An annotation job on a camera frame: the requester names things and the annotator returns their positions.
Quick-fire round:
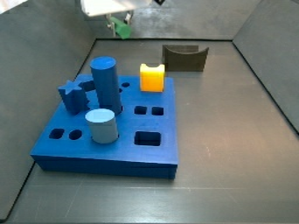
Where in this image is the green hexagon bar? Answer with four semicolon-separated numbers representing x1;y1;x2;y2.
109;17;131;39

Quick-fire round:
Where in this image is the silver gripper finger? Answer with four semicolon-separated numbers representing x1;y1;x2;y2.
124;10;135;25
105;14;116;38

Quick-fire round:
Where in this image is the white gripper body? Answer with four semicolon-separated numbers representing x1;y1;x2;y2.
80;0;152;17

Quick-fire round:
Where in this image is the light blue cylinder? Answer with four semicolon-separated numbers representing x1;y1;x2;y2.
85;108;117;144

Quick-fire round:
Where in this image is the blue foam peg board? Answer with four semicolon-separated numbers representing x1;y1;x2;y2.
29;73;180;180

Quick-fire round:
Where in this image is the blue star shaped peg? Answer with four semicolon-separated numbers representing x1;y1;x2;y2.
59;80;89;115

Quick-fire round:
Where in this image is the tall dark blue cylinder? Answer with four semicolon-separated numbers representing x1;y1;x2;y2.
89;56;121;115

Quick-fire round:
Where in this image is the yellow spool shaped block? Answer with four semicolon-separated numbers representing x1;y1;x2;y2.
140;64;164;92

